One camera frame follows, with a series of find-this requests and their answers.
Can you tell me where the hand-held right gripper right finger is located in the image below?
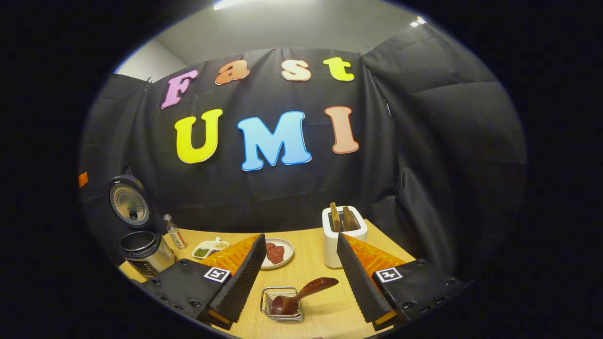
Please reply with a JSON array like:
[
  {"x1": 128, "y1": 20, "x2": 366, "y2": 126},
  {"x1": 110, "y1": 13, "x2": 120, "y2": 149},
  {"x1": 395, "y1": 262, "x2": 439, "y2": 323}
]
[{"x1": 336, "y1": 232, "x2": 472, "y2": 331}]

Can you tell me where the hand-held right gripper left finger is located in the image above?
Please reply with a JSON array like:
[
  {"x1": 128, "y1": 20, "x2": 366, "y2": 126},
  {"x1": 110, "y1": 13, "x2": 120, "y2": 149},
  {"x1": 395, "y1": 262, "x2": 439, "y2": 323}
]
[{"x1": 140, "y1": 233, "x2": 268, "y2": 330}]

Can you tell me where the brown wooden spoon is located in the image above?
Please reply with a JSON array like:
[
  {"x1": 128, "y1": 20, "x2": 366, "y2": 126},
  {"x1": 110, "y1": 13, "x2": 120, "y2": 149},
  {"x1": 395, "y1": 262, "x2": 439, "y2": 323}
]
[{"x1": 270, "y1": 277, "x2": 339, "y2": 316}]

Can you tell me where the black and silver rice cooker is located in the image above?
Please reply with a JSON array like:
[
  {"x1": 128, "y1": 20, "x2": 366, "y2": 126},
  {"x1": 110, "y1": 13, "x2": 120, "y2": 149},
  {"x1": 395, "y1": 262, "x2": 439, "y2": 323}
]
[{"x1": 109, "y1": 174, "x2": 176, "y2": 279}]

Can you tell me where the white toaster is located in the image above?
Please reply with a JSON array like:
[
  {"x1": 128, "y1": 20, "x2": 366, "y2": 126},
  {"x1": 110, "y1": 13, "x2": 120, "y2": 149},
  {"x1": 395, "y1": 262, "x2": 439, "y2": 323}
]
[{"x1": 322, "y1": 206, "x2": 368, "y2": 269}]

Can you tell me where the white divided bean dish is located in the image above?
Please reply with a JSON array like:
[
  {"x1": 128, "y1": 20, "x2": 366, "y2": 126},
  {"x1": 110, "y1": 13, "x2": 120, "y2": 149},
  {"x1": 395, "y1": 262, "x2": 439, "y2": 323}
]
[{"x1": 192, "y1": 237, "x2": 230, "y2": 259}]

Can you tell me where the white round plate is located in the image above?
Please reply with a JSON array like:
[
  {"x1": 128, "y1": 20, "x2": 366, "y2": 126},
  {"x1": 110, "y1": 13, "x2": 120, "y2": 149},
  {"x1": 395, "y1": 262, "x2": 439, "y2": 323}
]
[{"x1": 260, "y1": 238, "x2": 294, "y2": 269}]

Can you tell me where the small glass bottle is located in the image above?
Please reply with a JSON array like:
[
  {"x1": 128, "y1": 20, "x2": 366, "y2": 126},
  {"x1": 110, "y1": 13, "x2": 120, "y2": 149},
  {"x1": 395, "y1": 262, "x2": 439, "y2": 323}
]
[{"x1": 163, "y1": 214, "x2": 187, "y2": 250}]

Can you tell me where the black backdrop cloth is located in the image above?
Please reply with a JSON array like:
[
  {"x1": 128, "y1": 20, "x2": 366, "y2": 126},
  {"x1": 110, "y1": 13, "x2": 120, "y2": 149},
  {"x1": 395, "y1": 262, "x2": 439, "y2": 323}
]
[{"x1": 78, "y1": 24, "x2": 528, "y2": 283}]

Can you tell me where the large ceiling light panel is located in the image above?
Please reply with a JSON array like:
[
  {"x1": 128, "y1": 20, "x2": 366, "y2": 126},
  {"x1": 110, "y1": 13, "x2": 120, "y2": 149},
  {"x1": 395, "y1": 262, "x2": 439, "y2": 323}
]
[{"x1": 213, "y1": 0, "x2": 255, "y2": 11}]

